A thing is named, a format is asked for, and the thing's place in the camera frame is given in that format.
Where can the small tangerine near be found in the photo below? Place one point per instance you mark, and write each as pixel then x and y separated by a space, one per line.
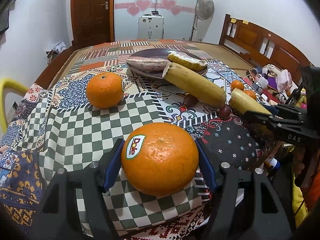
pixel 251 94

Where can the bag pile by wall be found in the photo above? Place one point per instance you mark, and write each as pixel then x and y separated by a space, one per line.
pixel 55 51

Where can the white standing fan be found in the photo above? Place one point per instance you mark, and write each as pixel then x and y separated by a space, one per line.
pixel 204 12

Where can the small tangerine far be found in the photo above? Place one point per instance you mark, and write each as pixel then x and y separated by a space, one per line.
pixel 237 84

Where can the dark red grape upper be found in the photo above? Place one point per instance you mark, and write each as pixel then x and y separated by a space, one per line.
pixel 190 101

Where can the dark purple plate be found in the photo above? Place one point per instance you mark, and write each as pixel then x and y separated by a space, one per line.
pixel 161 53

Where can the brown wooden door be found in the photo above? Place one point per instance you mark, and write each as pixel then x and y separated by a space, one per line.
pixel 92 22

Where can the small tangerine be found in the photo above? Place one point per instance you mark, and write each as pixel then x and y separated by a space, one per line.
pixel 237 84
pixel 251 94

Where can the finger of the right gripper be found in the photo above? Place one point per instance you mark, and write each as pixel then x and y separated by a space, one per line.
pixel 285 126
pixel 285 109

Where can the dark red grape lower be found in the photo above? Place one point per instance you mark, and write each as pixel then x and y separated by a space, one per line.
pixel 224 112

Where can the dark red grape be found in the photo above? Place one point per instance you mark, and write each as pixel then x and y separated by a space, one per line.
pixel 190 101
pixel 224 112

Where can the large orange with Dole sticker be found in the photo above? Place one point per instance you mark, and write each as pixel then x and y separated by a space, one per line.
pixel 159 159

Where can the colourful patchwork cloth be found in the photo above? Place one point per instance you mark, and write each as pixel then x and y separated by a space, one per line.
pixel 59 128

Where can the wooden bed footboard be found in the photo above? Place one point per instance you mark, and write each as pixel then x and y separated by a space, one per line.
pixel 47 76

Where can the yellow foam tube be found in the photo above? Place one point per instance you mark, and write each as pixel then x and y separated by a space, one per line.
pixel 8 88

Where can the pink wrapped sweet potato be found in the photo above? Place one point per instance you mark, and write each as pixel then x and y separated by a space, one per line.
pixel 147 65

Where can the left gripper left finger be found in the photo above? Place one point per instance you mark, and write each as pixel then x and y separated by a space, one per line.
pixel 109 166

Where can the medium orange with sticker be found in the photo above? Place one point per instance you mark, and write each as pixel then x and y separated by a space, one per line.
pixel 105 90

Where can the white appliance box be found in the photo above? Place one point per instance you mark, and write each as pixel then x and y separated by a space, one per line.
pixel 151 26

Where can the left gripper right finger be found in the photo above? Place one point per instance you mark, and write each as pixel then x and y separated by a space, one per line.
pixel 209 165

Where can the frosted wardrobe with hearts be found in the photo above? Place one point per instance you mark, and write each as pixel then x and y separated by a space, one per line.
pixel 178 17

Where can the plush toy clutter pile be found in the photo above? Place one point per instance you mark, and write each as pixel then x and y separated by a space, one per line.
pixel 277 86

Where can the wooden bed headboard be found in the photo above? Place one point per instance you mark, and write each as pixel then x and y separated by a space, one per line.
pixel 259 47

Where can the striped patchwork bed mat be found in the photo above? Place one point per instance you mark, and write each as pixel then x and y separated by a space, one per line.
pixel 114 53

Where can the wrapped yellow corn piece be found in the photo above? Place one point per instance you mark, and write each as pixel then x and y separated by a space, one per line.
pixel 187 61

